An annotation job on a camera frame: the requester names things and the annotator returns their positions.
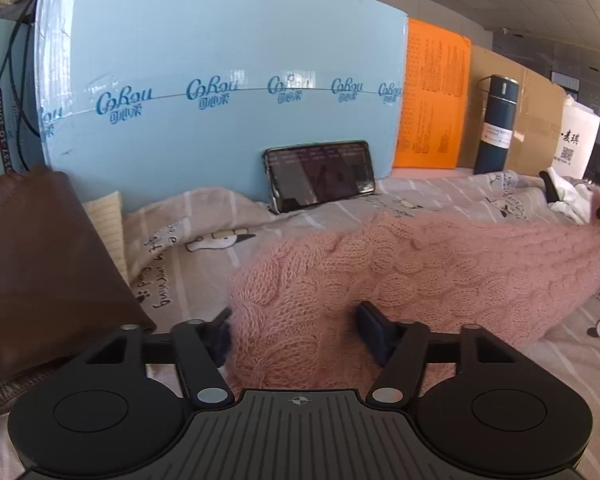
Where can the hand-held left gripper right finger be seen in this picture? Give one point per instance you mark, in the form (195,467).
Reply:
(372,325)

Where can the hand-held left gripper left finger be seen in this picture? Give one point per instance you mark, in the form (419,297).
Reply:
(221,340)

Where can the pink knit sweater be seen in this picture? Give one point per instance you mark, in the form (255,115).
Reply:
(380,270)

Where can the white paper bag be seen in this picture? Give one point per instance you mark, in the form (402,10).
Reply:
(577,140)

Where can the printed cartoon bedsheet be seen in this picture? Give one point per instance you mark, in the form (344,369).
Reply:
(180,270)

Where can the brown cardboard box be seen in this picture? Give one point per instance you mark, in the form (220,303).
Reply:
(535,125)

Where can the dark blue vacuum bottle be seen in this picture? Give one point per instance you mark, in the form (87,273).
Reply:
(495,125)

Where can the black smartphone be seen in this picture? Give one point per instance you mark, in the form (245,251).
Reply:
(320,175)

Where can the cream ribbed cloth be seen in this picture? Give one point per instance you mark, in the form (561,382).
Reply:
(105,225)

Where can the brown leather bag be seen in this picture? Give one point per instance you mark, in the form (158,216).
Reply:
(40,270)

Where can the orange printed sheet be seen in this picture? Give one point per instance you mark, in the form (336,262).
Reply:
(430,100)

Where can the large light blue carton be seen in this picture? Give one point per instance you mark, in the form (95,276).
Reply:
(205,35)

